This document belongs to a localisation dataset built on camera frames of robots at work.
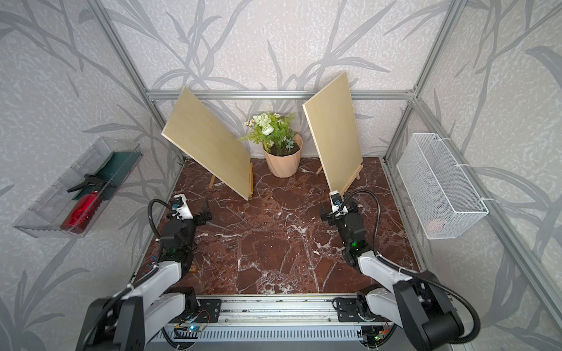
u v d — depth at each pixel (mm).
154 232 597
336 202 698
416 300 421
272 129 915
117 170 747
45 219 578
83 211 581
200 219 764
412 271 462
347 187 990
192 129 858
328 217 751
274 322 724
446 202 603
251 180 1050
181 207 701
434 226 716
